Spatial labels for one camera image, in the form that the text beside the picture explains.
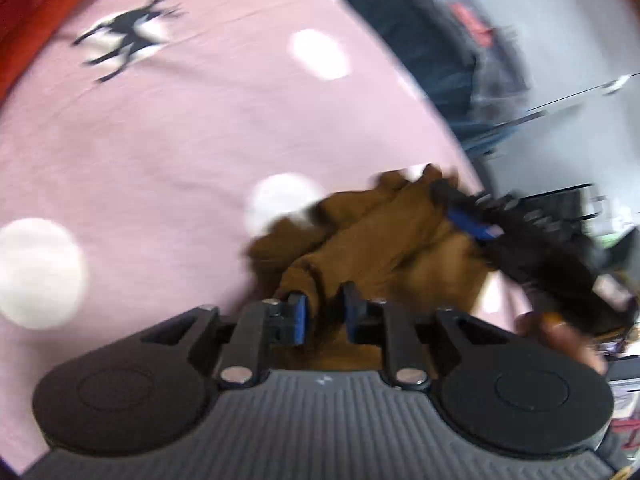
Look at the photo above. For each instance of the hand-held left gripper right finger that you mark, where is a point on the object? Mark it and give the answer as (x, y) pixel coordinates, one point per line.
(351, 316)

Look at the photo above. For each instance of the red knit garment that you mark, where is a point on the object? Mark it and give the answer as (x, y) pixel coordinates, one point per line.
(45, 5)

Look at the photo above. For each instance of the person's right hand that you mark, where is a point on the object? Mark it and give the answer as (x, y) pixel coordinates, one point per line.
(560, 337)

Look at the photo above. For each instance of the pink deer-print bedsheet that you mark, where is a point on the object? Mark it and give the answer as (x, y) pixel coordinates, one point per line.
(175, 150)

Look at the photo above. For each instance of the small red cloth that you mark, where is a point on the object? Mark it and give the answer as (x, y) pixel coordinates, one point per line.
(470, 22)

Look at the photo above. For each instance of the massage bed with dark cover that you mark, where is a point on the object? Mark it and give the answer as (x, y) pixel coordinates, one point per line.
(430, 45)

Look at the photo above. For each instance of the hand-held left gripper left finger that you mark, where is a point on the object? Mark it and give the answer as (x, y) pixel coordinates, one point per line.
(299, 318)

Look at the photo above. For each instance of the brown sweater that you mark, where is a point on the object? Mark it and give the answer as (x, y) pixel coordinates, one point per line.
(390, 250)

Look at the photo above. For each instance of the black shelf rack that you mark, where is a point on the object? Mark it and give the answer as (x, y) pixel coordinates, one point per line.
(560, 202)

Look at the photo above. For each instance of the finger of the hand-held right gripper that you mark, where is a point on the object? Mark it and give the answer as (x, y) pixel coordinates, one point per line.
(467, 217)

